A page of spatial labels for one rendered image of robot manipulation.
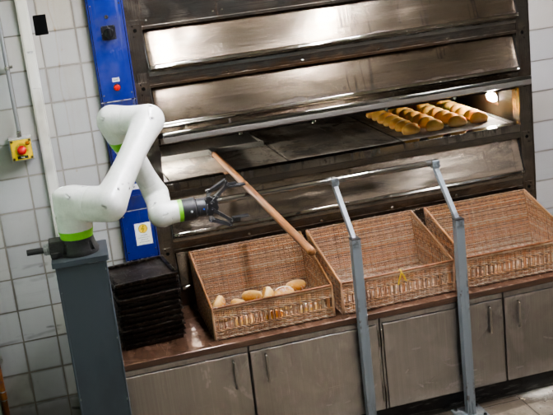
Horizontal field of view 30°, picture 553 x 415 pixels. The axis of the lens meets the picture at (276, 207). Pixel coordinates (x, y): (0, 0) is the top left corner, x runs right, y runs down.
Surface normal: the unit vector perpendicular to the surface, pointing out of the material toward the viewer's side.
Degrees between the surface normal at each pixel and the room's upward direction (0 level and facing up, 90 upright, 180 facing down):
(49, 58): 90
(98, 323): 90
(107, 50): 90
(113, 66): 90
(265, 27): 70
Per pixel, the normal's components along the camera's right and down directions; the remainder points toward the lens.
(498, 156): 0.21, -0.11
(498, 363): 0.25, 0.25
